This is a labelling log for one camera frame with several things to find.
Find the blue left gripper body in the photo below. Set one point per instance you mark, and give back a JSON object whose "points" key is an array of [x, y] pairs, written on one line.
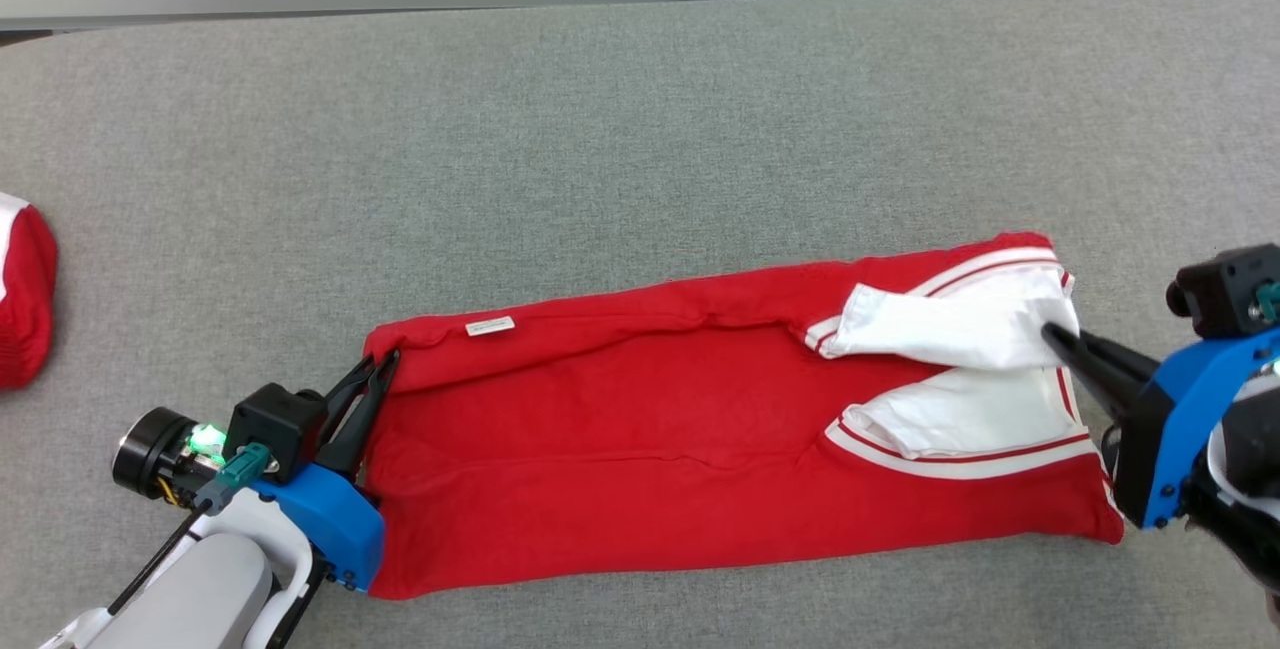
{"points": [[340, 519]]}

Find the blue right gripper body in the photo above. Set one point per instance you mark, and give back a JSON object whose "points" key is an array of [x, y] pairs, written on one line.
{"points": [[1165, 429]]}

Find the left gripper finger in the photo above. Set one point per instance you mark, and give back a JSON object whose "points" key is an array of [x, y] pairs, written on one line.
{"points": [[358, 434], [342, 404]]}

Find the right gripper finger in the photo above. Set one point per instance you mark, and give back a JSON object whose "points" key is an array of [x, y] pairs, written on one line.
{"points": [[1110, 391], [1105, 354]]}

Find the red Bulls basketball jersey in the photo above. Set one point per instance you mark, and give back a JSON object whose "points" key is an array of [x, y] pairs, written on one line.
{"points": [[650, 429]]}

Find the red shorts with white stripe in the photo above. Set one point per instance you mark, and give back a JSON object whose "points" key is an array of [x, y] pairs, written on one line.
{"points": [[28, 309]]}

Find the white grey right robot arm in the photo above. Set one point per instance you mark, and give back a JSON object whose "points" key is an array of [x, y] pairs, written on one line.
{"points": [[1250, 469]]}

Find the grey upholstered sofa surface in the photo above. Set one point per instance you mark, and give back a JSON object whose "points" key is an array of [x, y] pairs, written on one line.
{"points": [[640, 129]]}

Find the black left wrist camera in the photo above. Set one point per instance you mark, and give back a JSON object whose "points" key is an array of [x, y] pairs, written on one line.
{"points": [[275, 424]]}

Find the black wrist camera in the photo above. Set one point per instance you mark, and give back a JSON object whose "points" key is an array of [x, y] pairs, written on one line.
{"points": [[275, 424], [1225, 289]]}

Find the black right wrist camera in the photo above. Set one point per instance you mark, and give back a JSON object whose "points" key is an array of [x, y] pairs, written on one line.
{"points": [[1225, 289]]}

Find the grey wall base rail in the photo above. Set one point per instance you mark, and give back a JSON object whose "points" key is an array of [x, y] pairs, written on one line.
{"points": [[200, 19]]}

